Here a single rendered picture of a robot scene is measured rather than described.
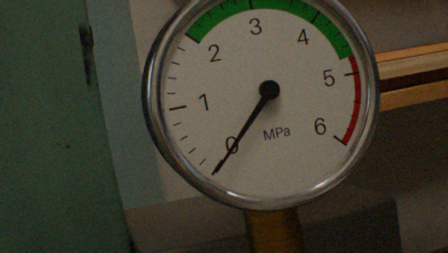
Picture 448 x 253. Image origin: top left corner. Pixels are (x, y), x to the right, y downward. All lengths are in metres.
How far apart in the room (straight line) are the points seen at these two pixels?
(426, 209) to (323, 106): 2.71
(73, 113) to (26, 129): 0.02
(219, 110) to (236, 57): 0.01
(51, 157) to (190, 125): 0.07
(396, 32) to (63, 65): 2.63
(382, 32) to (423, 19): 0.15
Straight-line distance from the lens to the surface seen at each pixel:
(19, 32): 0.33
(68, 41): 0.33
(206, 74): 0.27
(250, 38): 0.27
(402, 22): 2.95
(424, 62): 2.44
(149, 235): 0.33
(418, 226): 2.98
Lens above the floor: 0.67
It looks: 3 degrees down
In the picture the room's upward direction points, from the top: 11 degrees counter-clockwise
